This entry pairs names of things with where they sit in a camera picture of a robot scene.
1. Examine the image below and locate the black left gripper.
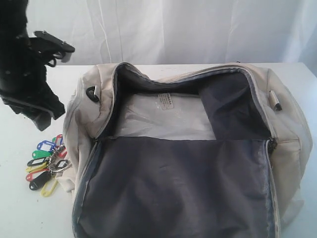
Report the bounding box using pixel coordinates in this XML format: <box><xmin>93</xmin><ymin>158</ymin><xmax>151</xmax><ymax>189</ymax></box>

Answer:
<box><xmin>0</xmin><ymin>37</ymin><xmax>65</xmax><ymax>131</ymax></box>

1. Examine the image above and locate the colourful key tag bunch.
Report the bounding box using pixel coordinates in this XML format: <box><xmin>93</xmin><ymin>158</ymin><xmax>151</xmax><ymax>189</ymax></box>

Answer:
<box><xmin>25</xmin><ymin>134</ymin><xmax>72</xmax><ymax>197</ymax></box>

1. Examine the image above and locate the cream fabric duffel bag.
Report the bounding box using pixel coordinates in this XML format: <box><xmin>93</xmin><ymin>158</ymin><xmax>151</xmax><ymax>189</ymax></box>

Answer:
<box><xmin>60</xmin><ymin>62</ymin><xmax>313</xmax><ymax>238</ymax></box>

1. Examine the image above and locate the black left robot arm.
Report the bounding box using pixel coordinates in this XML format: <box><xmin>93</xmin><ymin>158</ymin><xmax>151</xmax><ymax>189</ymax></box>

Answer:
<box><xmin>0</xmin><ymin>0</ymin><xmax>66</xmax><ymax>131</ymax></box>

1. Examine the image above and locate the white backdrop curtain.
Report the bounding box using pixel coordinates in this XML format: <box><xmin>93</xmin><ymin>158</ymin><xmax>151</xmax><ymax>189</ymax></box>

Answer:
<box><xmin>27</xmin><ymin>0</ymin><xmax>317</xmax><ymax>70</ymax></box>

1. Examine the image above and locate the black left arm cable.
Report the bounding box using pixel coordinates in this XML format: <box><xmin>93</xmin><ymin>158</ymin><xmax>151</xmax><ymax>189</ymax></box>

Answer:
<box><xmin>44</xmin><ymin>49</ymin><xmax>62</xmax><ymax>68</ymax></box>

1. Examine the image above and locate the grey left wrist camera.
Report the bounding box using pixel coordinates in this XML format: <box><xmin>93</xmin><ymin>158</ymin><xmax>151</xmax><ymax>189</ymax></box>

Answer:
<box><xmin>32</xmin><ymin>31</ymin><xmax>75</xmax><ymax>63</ymax></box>

